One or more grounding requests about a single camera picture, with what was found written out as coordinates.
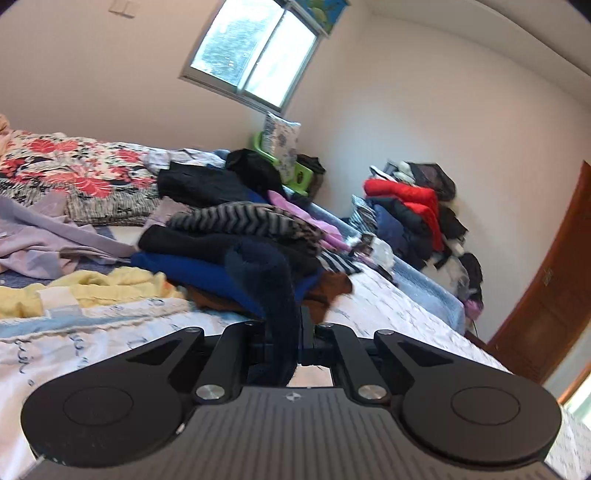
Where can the red jacket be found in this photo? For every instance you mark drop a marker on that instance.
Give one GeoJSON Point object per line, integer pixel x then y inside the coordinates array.
{"type": "Point", "coordinates": [415, 198]}

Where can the light blue knit blanket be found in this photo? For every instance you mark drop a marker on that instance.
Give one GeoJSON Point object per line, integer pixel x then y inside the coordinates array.
{"type": "Point", "coordinates": [415, 281]}

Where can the pink purple garment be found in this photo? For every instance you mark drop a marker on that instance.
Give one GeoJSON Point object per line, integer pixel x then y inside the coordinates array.
{"type": "Point", "coordinates": [300, 219]}

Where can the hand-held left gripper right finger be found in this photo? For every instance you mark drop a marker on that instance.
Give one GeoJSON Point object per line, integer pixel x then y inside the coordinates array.
{"type": "Point", "coordinates": [345, 353]}

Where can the black folded garment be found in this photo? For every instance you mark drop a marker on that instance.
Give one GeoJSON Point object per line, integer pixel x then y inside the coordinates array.
{"type": "Point", "coordinates": [184, 242]}

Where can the yellow garment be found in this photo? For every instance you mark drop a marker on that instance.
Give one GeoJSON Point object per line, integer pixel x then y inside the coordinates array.
{"type": "Point", "coordinates": [106, 286]}

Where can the grey black striped garment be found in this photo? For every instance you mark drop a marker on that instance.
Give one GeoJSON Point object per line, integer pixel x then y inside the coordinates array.
{"type": "Point", "coordinates": [244, 221]}

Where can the red floral blanket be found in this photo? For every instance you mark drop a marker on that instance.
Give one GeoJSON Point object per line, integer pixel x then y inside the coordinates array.
{"type": "Point", "coordinates": [69, 170]}

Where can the navy blue sock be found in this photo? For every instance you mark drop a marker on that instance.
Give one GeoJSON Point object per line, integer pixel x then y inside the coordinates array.
{"type": "Point", "coordinates": [277, 295]}

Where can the navy white striped garment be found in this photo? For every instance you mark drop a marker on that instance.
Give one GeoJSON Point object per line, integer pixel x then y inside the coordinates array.
{"type": "Point", "coordinates": [339, 263]}

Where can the green blue printed roller blind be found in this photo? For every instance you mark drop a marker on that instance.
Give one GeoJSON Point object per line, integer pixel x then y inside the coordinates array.
{"type": "Point", "coordinates": [322, 10]}

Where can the dark quilted bag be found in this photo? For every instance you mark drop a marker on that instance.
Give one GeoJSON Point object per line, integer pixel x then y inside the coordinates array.
{"type": "Point", "coordinates": [429, 177]}

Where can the silver foil packet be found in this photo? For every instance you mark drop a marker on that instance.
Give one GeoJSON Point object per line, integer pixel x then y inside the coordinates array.
{"type": "Point", "coordinates": [369, 251]}

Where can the white script-printed bedsheet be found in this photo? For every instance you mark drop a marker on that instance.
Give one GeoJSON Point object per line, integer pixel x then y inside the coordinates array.
{"type": "Point", "coordinates": [406, 318]}

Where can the lilac garment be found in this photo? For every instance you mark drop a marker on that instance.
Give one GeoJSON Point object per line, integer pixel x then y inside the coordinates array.
{"type": "Point", "coordinates": [41, 235]}

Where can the navy padded jacket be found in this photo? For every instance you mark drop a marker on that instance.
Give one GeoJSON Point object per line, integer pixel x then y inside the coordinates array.
{"type": "Point", "coordinates": [397, 226]}

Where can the brown wooden door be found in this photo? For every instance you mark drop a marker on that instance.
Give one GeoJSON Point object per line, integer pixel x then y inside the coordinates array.
{"type": "Point", "coordinates": [549, 300]}

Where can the royal blue folded garment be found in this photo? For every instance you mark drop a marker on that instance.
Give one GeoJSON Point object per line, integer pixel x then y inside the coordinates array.
{"type": "Point", "coordinates": [194, 272]}

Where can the black bag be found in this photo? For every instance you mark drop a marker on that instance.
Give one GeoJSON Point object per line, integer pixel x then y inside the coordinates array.
{"type": "Point", "coordinates": [311, 168]}

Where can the white blue floral pillow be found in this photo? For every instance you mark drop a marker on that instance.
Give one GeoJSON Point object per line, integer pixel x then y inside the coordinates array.
{"type": "Point", "coordinates": [282, 143]}

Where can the black backpack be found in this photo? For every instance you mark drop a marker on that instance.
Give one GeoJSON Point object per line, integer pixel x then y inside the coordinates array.
{"type": "Point", "coordinates": [472, 274]}

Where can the sliding glass window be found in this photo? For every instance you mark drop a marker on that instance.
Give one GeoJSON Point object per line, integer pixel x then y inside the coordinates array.
{"type": "Point", "coordinates": [251, 53]}

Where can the brown garment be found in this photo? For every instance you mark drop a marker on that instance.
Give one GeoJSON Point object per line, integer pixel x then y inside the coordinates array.
{"type": "Point", "coordinates": [330, 286]}

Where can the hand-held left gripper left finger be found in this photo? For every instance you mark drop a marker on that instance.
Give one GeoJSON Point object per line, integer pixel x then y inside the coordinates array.
{"type": "Point", "coordinates": [229, 353]}

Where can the purple cloth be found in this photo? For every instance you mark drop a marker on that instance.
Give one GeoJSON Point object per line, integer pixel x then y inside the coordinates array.
{"type": "Point", "coordinates": [473, 308]}

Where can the black jacket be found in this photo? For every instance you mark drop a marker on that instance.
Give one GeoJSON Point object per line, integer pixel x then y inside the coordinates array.
{"type": "Point", "coordinates": [198, 182]}

